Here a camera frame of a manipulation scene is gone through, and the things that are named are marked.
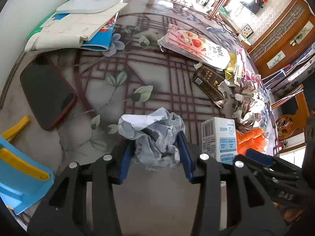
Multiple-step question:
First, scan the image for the stack of books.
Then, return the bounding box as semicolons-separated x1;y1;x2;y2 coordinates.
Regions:
24;1;127;54

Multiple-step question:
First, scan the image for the person's right hand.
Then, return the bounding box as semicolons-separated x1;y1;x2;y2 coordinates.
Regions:
273;202;305;223

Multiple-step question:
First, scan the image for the pink strawberry Pocky box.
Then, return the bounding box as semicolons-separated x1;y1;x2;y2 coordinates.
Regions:
157;24;230;70

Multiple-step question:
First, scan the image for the orange plastic bag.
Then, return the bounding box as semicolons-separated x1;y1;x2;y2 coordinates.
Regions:
236;128;268;155

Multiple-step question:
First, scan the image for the blue yellow plastic toy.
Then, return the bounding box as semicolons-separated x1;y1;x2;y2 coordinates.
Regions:
1;116;55;215

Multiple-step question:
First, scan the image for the wall mounted television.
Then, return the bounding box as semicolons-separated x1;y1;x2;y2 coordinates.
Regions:
240;0;265;14

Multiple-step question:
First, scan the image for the pink foil snack wrapper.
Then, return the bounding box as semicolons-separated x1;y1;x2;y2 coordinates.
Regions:
235;49;261;89

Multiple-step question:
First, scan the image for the dark brown cigarette box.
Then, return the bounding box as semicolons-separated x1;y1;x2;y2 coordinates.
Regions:
192;65;226;108

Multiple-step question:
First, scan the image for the framed art on cabinet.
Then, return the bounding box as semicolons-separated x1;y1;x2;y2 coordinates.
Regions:
241;24;254;38

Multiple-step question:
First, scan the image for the carved wooden chair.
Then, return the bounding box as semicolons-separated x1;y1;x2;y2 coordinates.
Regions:
271;84;310;140

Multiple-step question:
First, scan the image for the white blue milk carton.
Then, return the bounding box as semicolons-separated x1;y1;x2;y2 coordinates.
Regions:
201;117;237;165

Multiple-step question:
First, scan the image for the wooden tv cabinet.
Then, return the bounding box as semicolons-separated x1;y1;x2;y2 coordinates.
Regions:
217;7;251;46

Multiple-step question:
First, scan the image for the yellow torn carton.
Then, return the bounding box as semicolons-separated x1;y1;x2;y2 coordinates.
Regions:
224;52;244;86

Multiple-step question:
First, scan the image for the white paper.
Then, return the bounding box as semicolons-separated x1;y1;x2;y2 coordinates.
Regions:
118;108;185;171

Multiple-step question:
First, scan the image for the printed paper ball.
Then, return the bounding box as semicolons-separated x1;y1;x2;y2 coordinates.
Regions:
232;80;267;132

